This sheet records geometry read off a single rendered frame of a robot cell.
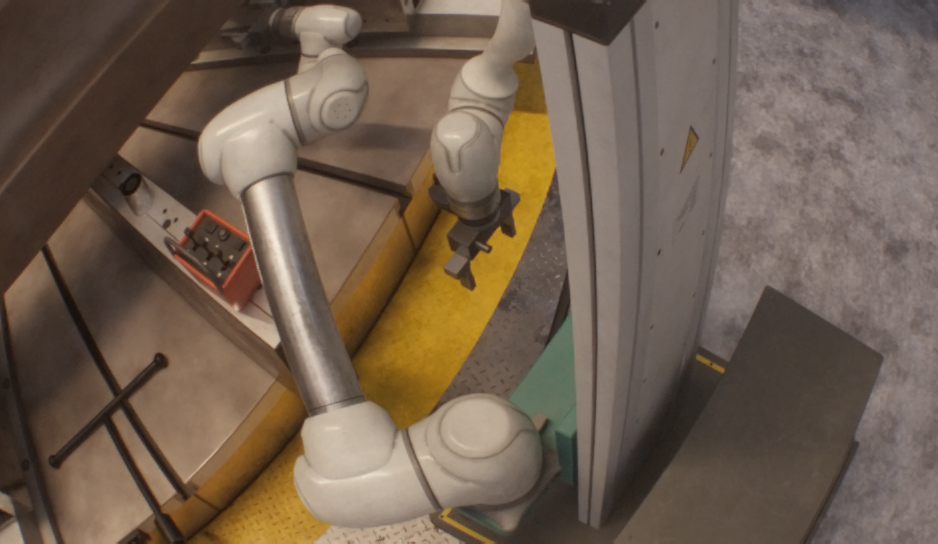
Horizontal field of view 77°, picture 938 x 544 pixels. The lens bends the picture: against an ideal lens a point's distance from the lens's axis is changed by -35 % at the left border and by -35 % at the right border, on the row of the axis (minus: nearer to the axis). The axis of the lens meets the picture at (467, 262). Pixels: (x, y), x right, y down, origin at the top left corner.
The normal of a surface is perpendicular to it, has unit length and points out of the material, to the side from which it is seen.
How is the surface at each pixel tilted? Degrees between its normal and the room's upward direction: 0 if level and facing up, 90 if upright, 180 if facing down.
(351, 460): 21
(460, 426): 10
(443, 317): 0
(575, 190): 90
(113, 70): 90
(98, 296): 0
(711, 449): 0
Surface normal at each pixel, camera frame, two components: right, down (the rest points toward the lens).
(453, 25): -0.25, 0.64
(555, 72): -0.57, 0.74
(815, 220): -0.14, -0.52
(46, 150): 0.77, 0.48
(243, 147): -0.01, -0.05
